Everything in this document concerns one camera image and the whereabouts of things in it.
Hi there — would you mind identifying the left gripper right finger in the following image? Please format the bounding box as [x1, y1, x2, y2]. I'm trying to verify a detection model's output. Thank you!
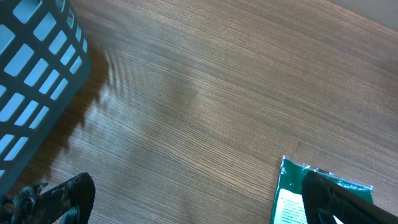
[302, 171, 397, 224]

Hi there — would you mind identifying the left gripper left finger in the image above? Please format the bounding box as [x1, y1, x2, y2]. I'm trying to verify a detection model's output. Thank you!
[1, 172, 96, 224]

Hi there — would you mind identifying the green 3M package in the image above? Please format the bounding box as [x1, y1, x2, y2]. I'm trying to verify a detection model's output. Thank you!
[270, 156, 373, 224]

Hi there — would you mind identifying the grey plastic shopping basket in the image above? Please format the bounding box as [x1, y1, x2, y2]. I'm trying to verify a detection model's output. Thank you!
[1, 0, 91, 194]

